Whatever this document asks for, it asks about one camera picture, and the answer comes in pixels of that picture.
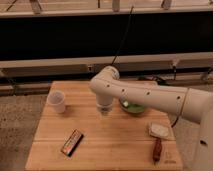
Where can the translucent arm end tool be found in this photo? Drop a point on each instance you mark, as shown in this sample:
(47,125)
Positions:
(104,109)

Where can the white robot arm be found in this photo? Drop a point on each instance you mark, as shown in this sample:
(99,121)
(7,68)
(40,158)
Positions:
(191,104)

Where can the green bowl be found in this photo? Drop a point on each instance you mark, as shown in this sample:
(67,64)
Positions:
(130,107)

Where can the wooden cutting board table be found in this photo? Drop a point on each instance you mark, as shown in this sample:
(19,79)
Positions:
(116,142)

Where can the dark candy bar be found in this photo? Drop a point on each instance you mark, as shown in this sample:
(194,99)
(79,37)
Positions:
(72,142)

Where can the white plastic cup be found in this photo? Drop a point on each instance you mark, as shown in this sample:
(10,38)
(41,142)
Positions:
(56,99)

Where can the white wrapped packet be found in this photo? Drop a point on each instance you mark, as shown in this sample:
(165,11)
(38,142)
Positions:
(158,130)

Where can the brown sausage toy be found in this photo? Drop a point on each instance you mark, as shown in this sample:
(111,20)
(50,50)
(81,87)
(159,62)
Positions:
(157,150)

